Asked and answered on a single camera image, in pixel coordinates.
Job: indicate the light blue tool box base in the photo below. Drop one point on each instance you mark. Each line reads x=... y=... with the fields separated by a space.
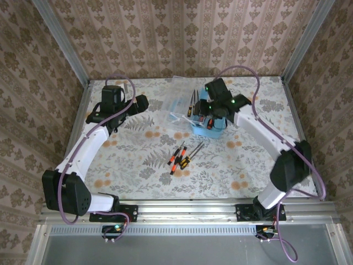
x=207 y=133

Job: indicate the clear tool box lid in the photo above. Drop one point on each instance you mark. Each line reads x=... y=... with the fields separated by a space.
x=176 y=94

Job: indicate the orange black precision screwdriver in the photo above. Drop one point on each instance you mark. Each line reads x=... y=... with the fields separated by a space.
x=172 y=160
x=173 y=169

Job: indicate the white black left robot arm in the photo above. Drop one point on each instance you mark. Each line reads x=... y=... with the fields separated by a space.
x=82 y=149

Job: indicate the small circuit board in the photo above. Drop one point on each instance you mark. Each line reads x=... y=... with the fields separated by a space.
x=115 y=228
x=266 y=230

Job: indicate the grey metal shelf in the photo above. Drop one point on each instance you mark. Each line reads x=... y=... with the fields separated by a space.
x=179 y=251

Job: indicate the aluminium side rail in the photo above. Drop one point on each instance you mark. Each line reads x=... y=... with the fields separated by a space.
x=86 y=92
x=294 y=110

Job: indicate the aluminium frame post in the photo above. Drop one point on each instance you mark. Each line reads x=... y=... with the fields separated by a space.
x=60 y=41
x=306 y=41

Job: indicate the long aluminium base rail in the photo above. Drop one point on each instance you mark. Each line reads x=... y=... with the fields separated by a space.
x=187 y=212

